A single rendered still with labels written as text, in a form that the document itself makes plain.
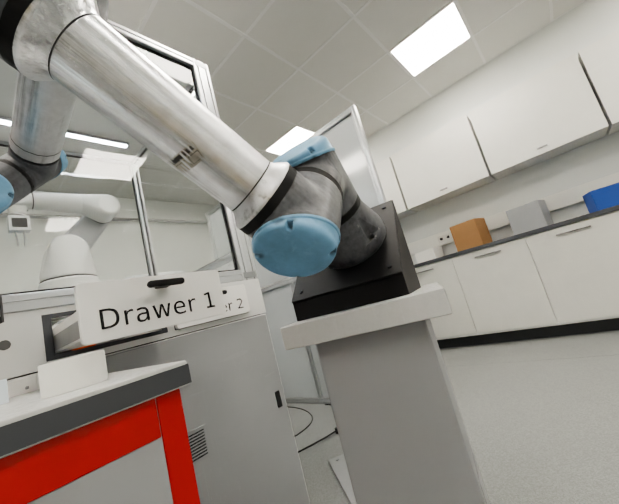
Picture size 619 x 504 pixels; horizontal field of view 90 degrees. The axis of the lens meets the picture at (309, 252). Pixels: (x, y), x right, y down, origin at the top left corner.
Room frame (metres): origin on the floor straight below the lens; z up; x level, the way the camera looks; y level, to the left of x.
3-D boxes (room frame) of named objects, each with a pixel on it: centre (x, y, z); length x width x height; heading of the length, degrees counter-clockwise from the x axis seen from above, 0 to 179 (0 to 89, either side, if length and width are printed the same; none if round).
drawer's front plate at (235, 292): (1.09, 0.38, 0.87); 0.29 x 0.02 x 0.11; 141
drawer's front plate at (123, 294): (0.65, 0.33, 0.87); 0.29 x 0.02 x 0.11; 141
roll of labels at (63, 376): (0.41, 0.34, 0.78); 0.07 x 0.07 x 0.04
